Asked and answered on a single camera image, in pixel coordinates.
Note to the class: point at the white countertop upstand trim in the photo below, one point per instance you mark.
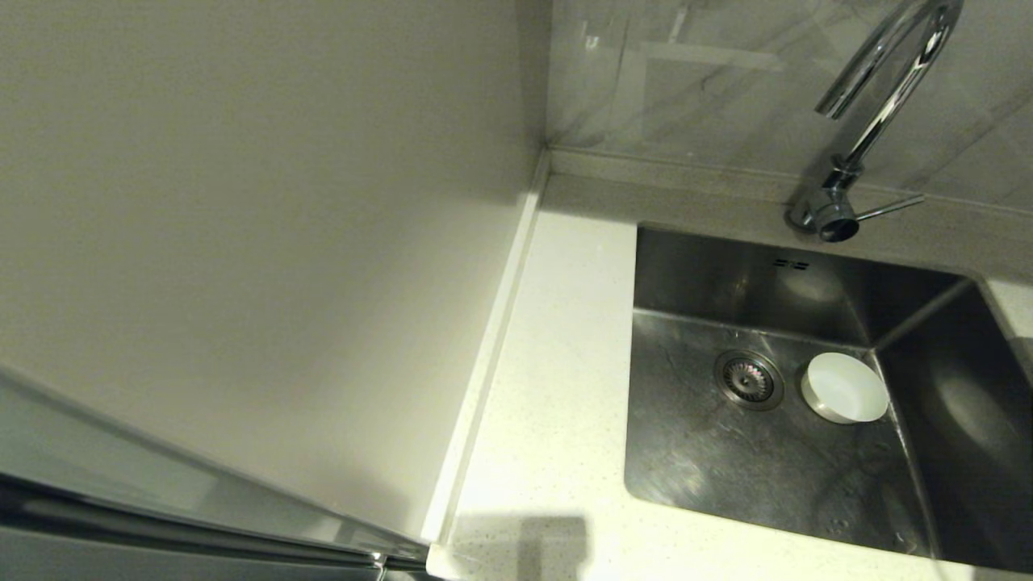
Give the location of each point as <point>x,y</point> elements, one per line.
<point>492,347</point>

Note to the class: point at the chrome gooseneck faucet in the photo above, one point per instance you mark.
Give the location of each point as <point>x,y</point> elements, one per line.
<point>831,211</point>

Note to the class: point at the stainless steel appliance door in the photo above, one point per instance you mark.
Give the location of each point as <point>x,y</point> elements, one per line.
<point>121,516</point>

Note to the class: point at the round metal drain strainer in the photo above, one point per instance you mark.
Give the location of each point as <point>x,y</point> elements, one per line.
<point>749,379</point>

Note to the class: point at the white ceramic bowl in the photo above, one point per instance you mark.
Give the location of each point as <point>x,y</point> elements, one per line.
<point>843,389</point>

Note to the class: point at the stainless steel sink basin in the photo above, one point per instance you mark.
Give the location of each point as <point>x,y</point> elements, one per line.
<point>726,468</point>

